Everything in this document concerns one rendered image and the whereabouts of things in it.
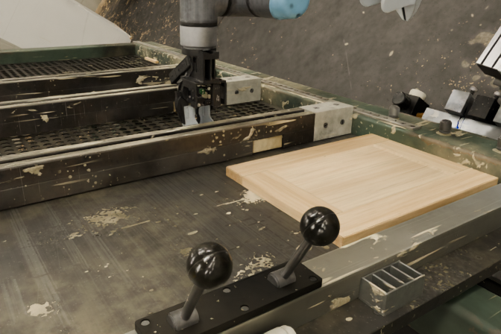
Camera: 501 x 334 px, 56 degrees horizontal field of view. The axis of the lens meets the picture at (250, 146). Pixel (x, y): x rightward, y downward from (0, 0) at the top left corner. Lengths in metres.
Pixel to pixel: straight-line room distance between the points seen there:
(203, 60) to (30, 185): 0.39
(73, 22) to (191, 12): 3.82
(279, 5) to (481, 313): 0.58
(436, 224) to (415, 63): 1.69
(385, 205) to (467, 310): 0.20
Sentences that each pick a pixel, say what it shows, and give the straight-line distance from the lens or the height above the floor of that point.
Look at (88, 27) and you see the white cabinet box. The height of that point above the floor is 0.42.
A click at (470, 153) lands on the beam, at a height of 0.90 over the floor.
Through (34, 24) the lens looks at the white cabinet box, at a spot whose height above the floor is 0.82.
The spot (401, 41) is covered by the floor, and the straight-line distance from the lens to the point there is 2.47.
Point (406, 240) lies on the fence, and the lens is 0.67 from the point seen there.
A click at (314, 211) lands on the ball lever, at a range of 0.45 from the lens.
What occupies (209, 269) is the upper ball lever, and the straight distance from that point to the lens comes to 0.38.
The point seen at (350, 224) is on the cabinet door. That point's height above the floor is 1.21.
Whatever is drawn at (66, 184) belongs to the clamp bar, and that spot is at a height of 1.48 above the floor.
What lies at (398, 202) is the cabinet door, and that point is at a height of 1.10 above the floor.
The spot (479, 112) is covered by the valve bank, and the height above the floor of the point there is 0.76.
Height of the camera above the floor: 1.79
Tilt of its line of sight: 40 degrees down
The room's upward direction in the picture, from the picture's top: 63 degrees counter-clockwise
